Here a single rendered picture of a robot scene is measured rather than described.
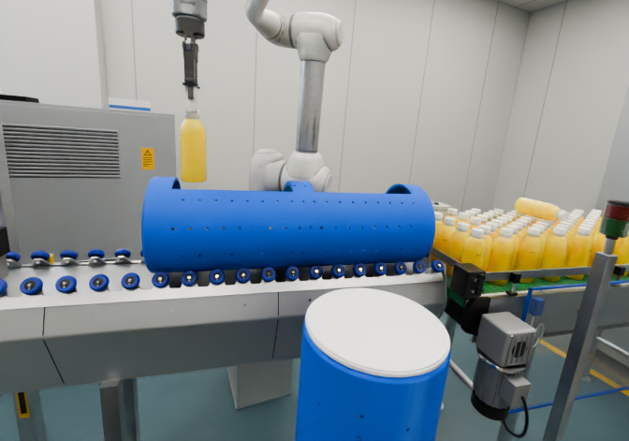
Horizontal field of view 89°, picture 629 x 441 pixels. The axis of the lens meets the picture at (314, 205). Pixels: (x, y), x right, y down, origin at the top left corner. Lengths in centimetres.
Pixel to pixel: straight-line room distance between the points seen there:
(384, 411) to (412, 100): 438
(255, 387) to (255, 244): 111
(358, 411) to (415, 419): 10
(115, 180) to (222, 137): 154
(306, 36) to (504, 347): 127
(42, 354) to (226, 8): 335
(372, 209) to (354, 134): 326
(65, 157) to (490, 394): 243
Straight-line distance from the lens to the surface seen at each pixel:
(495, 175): 615
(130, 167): 241
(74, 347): 113
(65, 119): 245
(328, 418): 66
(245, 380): 185
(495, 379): 127
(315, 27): 139
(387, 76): 451
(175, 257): 94
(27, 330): 112
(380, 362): 58
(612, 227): 126
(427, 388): 62
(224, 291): 100
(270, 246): 92
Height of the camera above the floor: 139
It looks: 13 degrees down
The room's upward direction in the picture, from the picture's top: 4 degrees clockwise
